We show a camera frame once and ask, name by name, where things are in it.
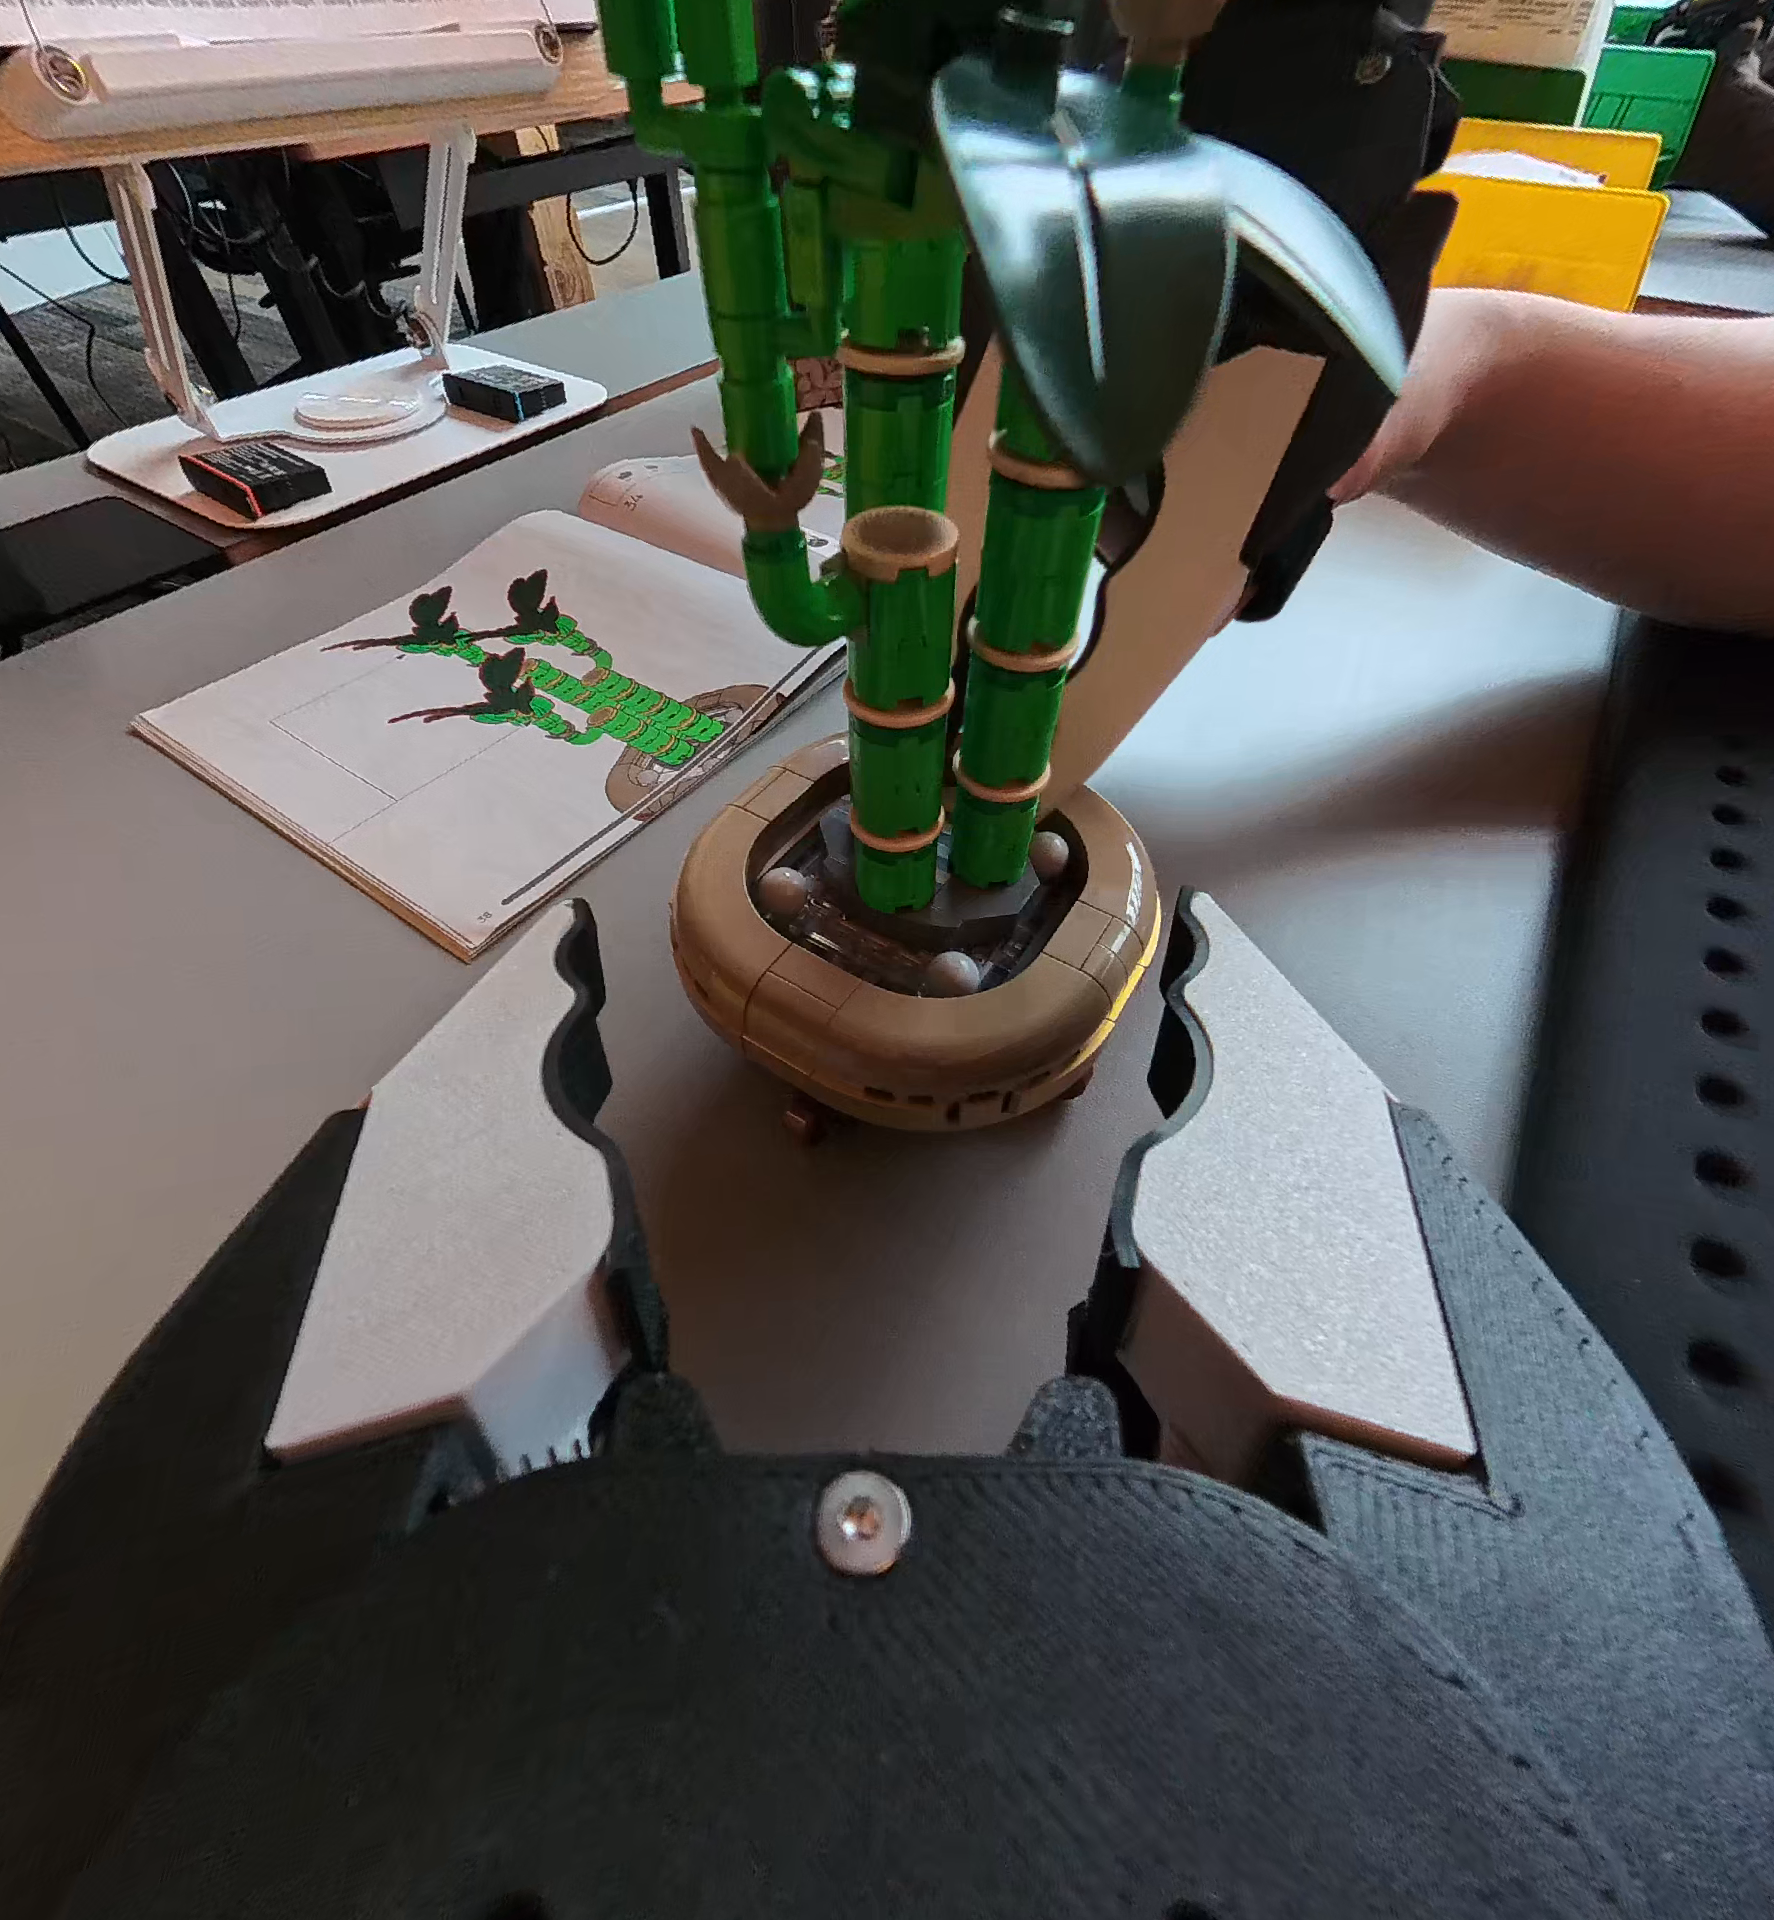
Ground white stand base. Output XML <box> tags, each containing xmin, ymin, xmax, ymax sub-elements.
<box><xmin>0</xmin><ymin>23</ymin><xmax>612</xmax><ymax>528</ymax></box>

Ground printed instruction sheet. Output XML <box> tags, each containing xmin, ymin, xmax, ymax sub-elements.
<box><xmin>0</xmin><ymin>0</ymin><xmax>596</xmax><ymax>46</ymax></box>

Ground round wooden table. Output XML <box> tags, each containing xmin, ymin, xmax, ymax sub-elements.
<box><xmin>0</xmin><ymin>44</ymin><xmax>709</xmax><ymax>174</ymax></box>

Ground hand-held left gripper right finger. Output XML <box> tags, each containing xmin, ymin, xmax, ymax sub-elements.
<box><xmin>1066</xmin><ymin>885</ymin><xmax>1483</xmax><ymax>1491</ymax></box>

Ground green lego bamboo plant model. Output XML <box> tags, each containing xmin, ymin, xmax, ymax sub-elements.
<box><xmin>595</xmin><ymin>0</ymin><xmax>1415</xmax><ymax>1148</ymax></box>

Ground yellow parts bin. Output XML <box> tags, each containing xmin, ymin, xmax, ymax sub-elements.
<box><xmin>1419</xmin><ymin>116</ymin><xmax>1672</xmax><ymax>315</ymax></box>

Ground black battery with blue edge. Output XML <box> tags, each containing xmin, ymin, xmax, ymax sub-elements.
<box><xmin>442</xmin><ymin>363</ymin><xmax>568</xmax><ymax>429</ymax></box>

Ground person's right forearm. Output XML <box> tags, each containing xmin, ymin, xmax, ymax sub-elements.
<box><xmin>1328</xmin><ymin>284</ymin><xmax>1774</xmax><ymax>646</ymax></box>

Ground lego instruction booklet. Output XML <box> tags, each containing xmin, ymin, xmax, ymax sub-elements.
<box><xmin>128</xmin><ymin>449</ymin><xmax>851</xmax><ymax>965</ymax></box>

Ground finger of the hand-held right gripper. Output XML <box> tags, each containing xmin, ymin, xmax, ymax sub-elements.
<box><xmin>1045</xmin><ymin>345</ymin><xmax>1338</xmax><ymax>798</ymax></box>

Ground green plastic bin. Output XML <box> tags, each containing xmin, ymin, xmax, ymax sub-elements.
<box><xmin>1577</xmin><ymin>44</ymin><xmax>1717</xmax><ymax>150</ymax></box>

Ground black battery with red edge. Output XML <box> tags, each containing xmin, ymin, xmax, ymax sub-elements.
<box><xmin>179</xmin><ymin>438</ymin><xmax>334</xmax><ymax>523</ymax></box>

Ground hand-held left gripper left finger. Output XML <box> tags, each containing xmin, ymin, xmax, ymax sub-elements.
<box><xmin>262</xmin><ymin>898</ymin><xmax>676</xmax><ymax>1484</ymax></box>

